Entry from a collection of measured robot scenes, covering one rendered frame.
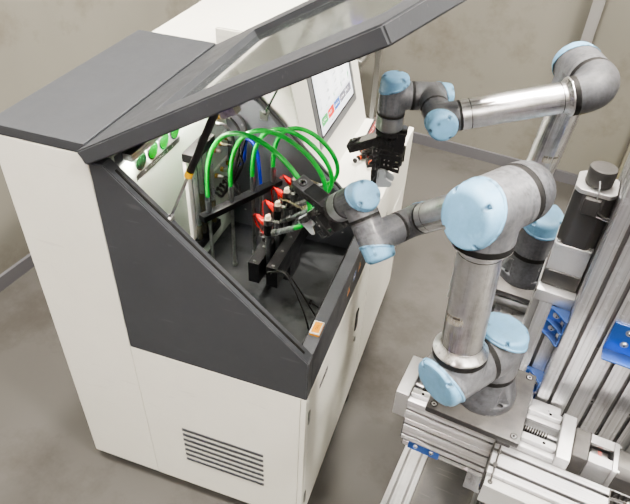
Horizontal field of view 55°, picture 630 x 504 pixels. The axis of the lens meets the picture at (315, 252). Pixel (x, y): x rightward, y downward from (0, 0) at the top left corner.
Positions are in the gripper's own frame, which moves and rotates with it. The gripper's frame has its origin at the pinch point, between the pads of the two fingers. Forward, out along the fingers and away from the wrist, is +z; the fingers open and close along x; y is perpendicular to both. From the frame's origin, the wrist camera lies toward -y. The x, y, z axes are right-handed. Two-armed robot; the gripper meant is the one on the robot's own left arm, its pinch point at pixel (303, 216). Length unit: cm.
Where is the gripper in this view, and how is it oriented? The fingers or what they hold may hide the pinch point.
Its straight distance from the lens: 168.4
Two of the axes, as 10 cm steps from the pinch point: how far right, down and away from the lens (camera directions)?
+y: 5.8, 8.0, 1.3
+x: 7.1, -5.8, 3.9
